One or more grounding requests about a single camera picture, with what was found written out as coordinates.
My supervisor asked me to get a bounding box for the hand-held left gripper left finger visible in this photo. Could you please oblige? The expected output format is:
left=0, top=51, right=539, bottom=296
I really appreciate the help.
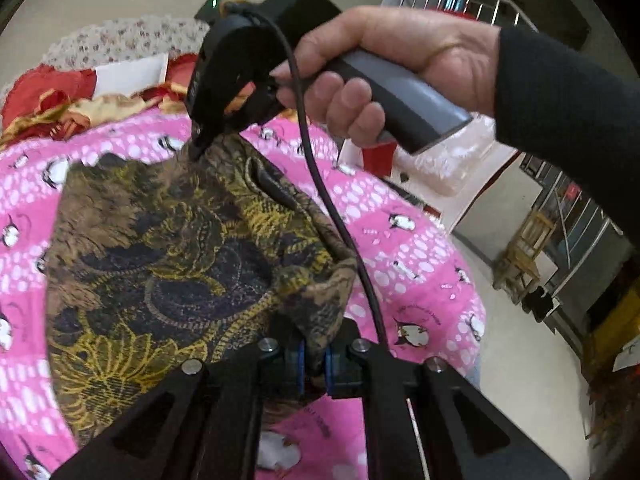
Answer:
left=50, top=335, right=306, bottom=480

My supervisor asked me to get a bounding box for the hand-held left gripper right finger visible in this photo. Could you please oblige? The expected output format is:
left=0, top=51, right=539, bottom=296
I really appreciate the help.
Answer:
left=324, top=320, right=571, bottom=480

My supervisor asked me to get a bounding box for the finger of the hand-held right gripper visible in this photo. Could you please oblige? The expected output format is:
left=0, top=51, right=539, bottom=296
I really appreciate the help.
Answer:
left=186, top=50, right=237, bottom=163

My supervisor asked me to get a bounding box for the brown floral patterned garment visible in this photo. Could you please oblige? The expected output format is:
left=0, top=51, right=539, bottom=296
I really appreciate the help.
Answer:
left=45, top=132, right=358, bottom=448

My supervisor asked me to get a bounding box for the person's right forearm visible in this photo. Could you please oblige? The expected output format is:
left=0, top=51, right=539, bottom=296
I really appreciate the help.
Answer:
left=492, top=25, right=640, bottom=241

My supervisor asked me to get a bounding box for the person's right hand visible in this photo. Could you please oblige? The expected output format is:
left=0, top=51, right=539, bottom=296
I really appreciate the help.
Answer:
left=272, top=6, right=502, bottom=148

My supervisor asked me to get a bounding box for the red stool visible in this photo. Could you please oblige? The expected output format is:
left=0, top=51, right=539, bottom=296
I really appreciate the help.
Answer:
left=362, top=142, right=398, bottom=178

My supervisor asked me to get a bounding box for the red ruffled pillow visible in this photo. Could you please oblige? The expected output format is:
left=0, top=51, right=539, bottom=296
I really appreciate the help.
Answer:
left=2, top=65, right=98, bottom=116
left=167, top=52, right=201, bottom=91

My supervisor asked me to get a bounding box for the white pillow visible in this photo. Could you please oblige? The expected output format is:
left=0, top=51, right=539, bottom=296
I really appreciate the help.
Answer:
left=92, top=54, right=170, bottom=98

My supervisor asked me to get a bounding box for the red and orange crumpled blanket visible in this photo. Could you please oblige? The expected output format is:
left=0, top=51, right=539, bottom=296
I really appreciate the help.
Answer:
left=0, top=85, right=201, bottom=153

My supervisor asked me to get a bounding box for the grey floral quilt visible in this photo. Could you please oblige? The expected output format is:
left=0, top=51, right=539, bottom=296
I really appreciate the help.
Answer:
left=37, top=16, right=211, bottom=73

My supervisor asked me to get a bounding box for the pink penguin print blanket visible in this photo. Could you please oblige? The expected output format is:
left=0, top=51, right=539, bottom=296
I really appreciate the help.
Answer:
left=0, top=110, right=488, bottom=480

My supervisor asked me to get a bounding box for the wooden chair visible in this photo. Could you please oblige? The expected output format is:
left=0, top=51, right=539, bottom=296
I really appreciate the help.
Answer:
left=492, top=207, right=558, bottom=306

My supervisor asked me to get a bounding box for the metal gate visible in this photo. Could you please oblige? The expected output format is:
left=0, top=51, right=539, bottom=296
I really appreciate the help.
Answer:
left=520, top=152, right=626, bottom=281

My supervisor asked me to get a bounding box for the yellow bin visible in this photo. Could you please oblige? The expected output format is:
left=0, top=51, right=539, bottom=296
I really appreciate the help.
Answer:
left=585, top=280, right=640, bottom=376

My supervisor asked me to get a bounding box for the metal wire rack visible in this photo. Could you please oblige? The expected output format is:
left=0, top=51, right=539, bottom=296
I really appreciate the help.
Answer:
left=395, top=0, right=538, bottom=31

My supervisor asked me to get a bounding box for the black cable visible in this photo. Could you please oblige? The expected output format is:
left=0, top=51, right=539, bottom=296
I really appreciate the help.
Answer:
left=235, top=2, right=391, bottom=351

